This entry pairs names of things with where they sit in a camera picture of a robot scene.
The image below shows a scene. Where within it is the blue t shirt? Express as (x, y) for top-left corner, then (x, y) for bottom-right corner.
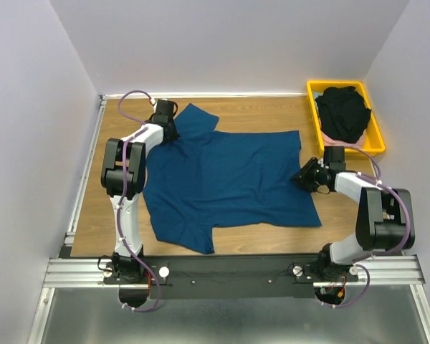
(143, 105), (321, 254)

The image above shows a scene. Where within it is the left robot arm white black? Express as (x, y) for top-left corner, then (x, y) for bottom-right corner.
(100, 99), (179, 283)

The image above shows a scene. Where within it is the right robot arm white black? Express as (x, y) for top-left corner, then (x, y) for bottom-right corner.
(290, 146), (415, 281)

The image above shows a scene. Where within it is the pink t shirt in bin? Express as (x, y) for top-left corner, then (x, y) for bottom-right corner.
(321, 130), (366, 148)

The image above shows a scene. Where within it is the yellow plastic bin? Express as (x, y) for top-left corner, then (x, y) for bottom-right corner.
(306, 80), (386, 156)

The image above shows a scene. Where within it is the black t shirt in bin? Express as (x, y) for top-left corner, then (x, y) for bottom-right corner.
(315, 86), (371, 143)

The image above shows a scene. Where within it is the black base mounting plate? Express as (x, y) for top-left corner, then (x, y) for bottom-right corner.
(97, 254), (358, 305)

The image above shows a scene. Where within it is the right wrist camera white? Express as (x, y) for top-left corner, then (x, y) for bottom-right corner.
(323, 146), (346, 173)

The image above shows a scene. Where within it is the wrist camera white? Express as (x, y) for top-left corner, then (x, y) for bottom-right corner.
(323, 146), (346, 173)
(150, 99), (178, 118)

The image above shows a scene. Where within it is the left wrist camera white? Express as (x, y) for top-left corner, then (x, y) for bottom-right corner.
(150, 99), (178, 118)

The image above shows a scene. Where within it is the aluminium frame rail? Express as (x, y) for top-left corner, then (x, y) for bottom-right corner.
(29, 95), (430, 343)

